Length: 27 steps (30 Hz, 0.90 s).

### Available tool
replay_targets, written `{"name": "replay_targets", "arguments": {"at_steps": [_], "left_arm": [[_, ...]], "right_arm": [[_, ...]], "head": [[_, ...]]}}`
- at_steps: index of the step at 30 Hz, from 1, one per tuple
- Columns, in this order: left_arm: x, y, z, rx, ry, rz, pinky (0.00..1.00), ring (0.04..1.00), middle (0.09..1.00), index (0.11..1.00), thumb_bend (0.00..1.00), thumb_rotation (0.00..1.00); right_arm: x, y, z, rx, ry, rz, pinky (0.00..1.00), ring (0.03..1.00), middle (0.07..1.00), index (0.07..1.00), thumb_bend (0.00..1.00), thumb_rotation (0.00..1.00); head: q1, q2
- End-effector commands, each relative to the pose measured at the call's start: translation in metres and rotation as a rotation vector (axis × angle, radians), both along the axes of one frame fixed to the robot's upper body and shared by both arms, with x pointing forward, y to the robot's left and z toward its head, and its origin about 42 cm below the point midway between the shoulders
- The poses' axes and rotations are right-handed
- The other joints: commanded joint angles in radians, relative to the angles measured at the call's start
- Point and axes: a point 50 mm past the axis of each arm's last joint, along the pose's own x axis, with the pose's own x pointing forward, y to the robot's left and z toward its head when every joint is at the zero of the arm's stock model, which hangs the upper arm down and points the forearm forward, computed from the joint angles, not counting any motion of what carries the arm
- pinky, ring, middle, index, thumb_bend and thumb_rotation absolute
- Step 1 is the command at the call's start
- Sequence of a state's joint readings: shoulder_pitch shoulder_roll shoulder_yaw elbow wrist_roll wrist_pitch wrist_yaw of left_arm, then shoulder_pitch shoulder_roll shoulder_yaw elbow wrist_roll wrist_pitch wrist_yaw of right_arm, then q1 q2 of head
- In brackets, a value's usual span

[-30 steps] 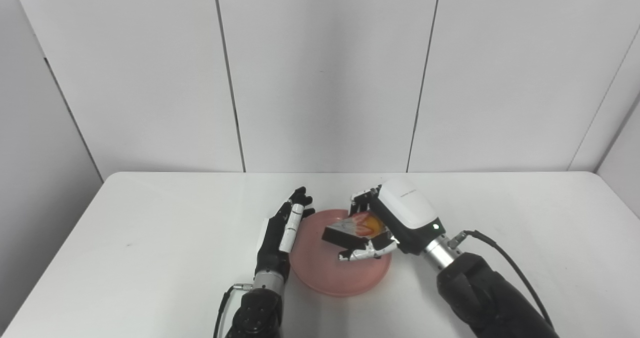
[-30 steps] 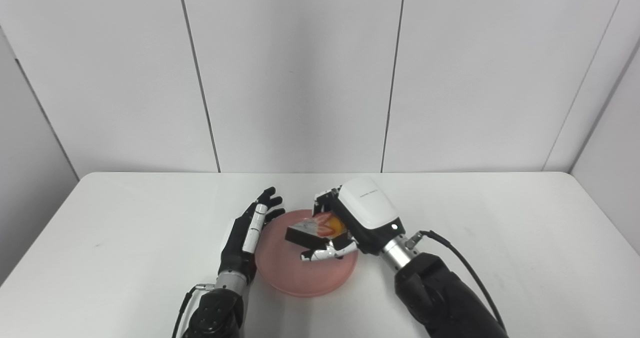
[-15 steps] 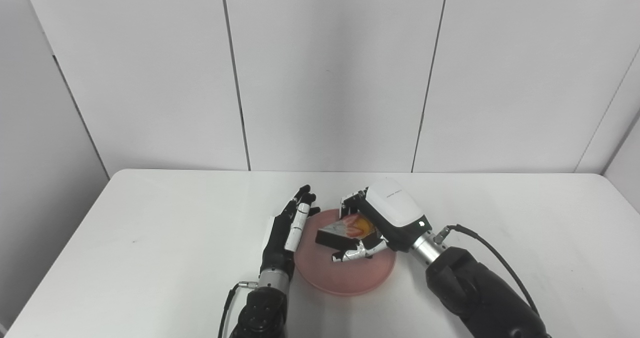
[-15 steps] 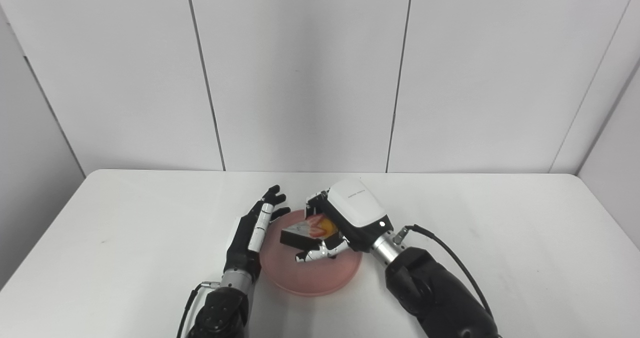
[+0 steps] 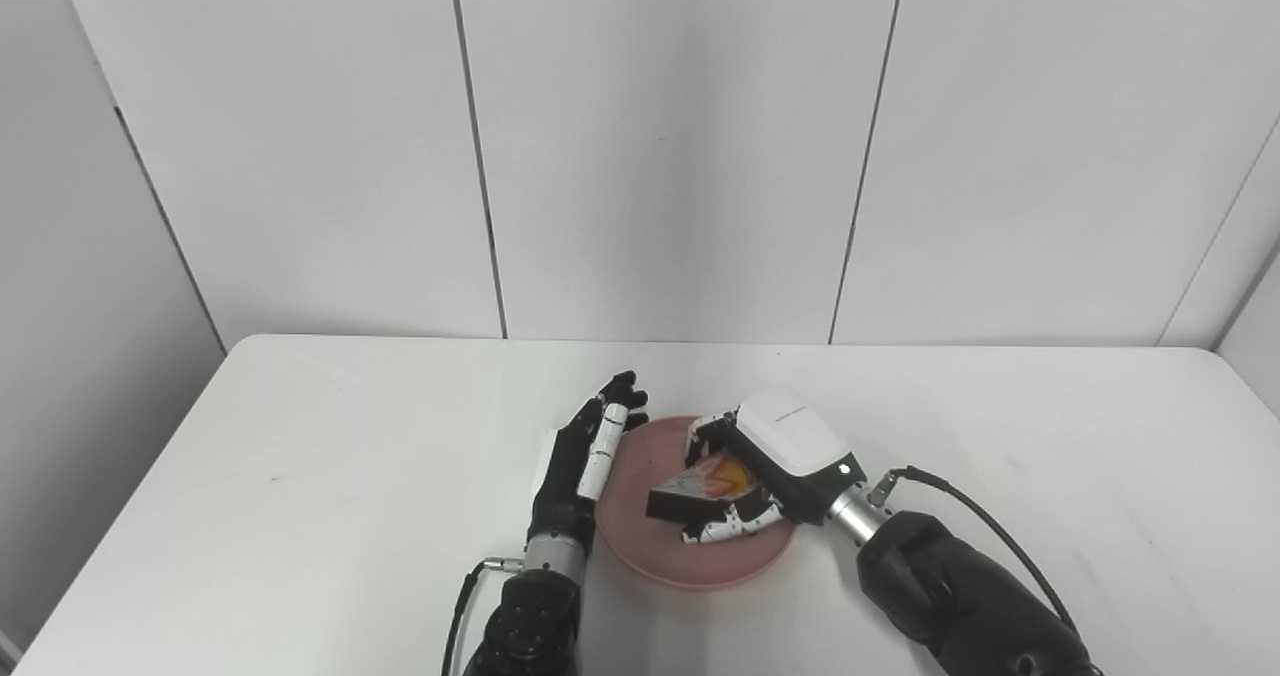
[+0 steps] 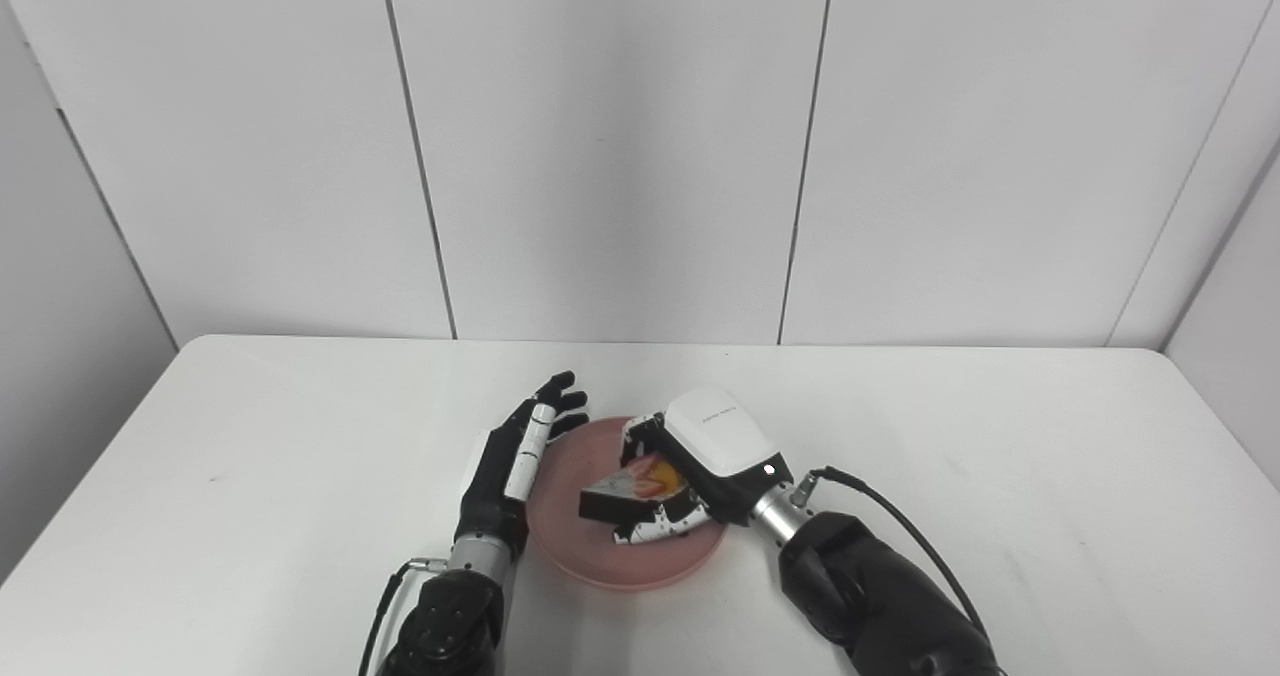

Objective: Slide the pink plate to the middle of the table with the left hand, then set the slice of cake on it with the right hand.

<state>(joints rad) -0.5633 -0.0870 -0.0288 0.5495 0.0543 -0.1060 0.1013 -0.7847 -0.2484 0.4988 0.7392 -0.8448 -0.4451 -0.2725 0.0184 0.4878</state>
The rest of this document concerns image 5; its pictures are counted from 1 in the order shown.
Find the pink round plate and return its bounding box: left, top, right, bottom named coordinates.
left=595, top=416, right=801, bottom=591

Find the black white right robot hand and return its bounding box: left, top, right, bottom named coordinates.
left=682, top=388, right=868, bottom=545

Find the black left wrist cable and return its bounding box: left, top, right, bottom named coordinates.
left=440, top=556, right=526, bottom=676

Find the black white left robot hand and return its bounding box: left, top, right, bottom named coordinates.
left=526, top=371, right=651, bottom=549

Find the chocolate cake slice with fruit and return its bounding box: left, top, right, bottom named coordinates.
left=646, top=453, right=766, bottom=526

